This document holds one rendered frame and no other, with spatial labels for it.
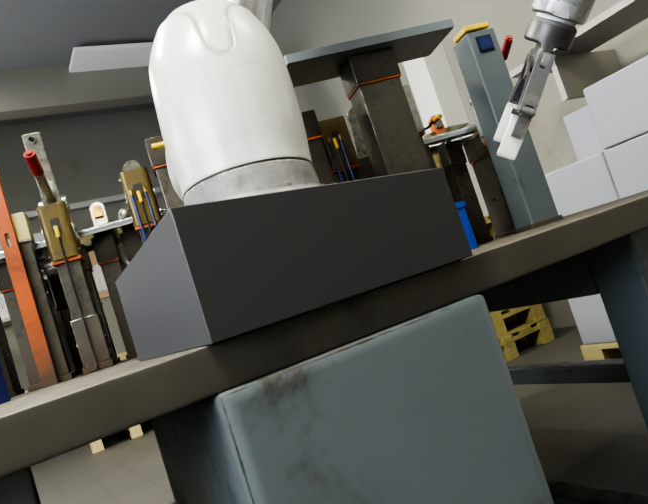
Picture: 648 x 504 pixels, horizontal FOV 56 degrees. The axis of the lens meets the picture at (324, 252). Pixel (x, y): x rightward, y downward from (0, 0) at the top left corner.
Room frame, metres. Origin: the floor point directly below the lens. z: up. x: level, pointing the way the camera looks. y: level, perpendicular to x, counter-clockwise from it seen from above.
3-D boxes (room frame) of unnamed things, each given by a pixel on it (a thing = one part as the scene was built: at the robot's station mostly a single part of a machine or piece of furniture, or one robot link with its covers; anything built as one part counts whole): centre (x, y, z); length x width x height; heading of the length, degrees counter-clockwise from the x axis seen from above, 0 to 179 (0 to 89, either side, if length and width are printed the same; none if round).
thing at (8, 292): (1.37, 0.69, 0.84); 0.12 x 0.05 x 0.29; 14
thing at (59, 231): (1.23, 0.51, 0.87); 0.10 x 0.07 x 0.35; 14
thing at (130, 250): (1.43, 0.43, 0.84); 0.05 x 0.05 x 0.29; 14
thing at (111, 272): (1.42, 0.49, 0.84); 0.12 x 0.05 x 0.29; 14
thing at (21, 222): (1.26, 0.60, 0.88); 0.04 x 0.04 x 0.37; 14
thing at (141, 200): (1.25, 0.33, 0.88); 0.11 x 0.07 x 0.37; 14
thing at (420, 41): (1.25, -0.21, 1.16); 0.37 x 0.14 x 0.02; 104
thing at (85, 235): (1.53, 0.08, 1.00); 1.38 x 0.22 x 0.02; 104
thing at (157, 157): (1.25, 0.26, 0.91); 0.07 x 0.05 x 0.42; 14
